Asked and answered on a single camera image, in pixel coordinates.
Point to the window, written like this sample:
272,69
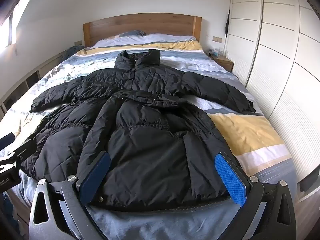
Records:
6,32

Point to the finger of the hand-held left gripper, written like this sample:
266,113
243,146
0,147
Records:
7,140
23,150

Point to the dark teal cloth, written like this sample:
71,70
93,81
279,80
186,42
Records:
72,52

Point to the striped duvet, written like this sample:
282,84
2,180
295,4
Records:
240,127

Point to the small teal box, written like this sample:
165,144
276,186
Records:
213,53

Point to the low wall shelf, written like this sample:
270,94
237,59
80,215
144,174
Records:
32,77

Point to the blue-grey pillow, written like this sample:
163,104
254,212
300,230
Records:
131,33

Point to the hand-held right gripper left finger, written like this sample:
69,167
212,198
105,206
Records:
96,175

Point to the wooden nightstand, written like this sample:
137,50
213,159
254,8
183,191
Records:
226,63

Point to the wooden bed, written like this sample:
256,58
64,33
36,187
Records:
140,25

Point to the white wardrobe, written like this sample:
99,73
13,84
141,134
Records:
277,55

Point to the black down jacket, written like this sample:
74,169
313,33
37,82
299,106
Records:
150,135

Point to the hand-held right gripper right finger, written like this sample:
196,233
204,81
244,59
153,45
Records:
231,180

